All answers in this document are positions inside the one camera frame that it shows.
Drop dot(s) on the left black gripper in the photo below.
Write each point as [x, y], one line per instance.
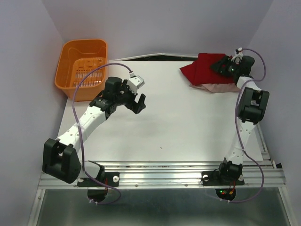
[140, 105]

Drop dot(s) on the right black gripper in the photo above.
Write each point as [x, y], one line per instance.
[226, 61]

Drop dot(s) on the red pleated skirt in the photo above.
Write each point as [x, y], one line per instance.
[200, 73]

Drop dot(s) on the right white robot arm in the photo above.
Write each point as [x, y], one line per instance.
[249, 111]

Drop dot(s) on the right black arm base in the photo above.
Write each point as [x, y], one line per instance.
[228, 174]

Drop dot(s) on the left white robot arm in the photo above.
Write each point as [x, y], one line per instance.
[60, 155]

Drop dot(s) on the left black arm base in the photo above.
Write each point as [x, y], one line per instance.
[106, 177]

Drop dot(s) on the pink pleated skirt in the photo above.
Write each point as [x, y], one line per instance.
[217, 88]

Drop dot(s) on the orange plastic basket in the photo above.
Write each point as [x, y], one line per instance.
[77, 59]

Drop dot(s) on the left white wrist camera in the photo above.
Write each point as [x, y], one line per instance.
[135, 82]

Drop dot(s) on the aluminium rail frame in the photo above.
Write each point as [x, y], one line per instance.
[160, 155]

